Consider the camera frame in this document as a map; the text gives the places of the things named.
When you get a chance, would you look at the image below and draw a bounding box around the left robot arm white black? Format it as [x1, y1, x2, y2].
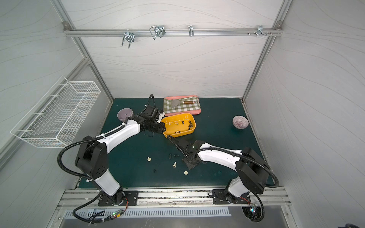
[57, 104, 166, 224]

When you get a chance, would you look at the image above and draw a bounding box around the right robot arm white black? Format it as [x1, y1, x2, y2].
[167, 135, 279, 222]

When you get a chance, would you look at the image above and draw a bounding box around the yellow plastic storage box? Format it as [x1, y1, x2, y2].
[161, 113, 196, 138]

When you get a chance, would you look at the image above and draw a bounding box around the purple bowl left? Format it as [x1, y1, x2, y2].
[117, 108, 134, 122]

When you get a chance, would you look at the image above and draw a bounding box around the pink tray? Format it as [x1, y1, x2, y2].
[163, 96, 201, 116]

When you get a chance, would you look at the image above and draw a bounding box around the green checkered cloth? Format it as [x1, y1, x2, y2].
[163, 97, 201, 113]

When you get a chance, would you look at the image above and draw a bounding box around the pink patterned bowl right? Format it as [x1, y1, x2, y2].
[232, 116, 249, 130]

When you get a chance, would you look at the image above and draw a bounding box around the metal u-bolt clamp left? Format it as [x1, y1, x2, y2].
[122, 30, 135, 48]

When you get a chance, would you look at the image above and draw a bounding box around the metal u-bolt clamp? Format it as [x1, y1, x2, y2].
[122, 30, 135, 48]
[149, 25, 166, 40]

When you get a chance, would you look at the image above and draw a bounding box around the metal u-bolt clamp middle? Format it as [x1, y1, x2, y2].
[149, 25, 166, 40]

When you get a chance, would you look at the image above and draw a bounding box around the metal hook clamp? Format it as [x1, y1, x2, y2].
[188, 25, 194, 37]

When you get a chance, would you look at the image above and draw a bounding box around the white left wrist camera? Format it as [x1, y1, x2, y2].
[157, 112, 165, 123]

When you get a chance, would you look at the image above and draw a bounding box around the spatula with wooden handle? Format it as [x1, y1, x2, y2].
[171, 99, 197, 108]

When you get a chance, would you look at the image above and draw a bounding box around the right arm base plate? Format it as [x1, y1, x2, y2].
[208, 189, 251, 205]

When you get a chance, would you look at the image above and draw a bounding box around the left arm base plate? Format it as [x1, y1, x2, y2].
[98, 191, 139, 207]

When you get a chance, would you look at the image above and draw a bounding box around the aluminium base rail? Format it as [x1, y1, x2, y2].
[56, 186, 292, 209]

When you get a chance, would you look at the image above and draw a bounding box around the white wire basket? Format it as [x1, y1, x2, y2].
[10, 76, 101, 148]

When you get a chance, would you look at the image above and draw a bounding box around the aluminium crossbar rail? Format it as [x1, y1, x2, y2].
[64, 27, 284, 38]

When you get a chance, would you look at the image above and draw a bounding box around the metal bracket right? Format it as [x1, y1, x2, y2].
[247, 25, 272, 37]

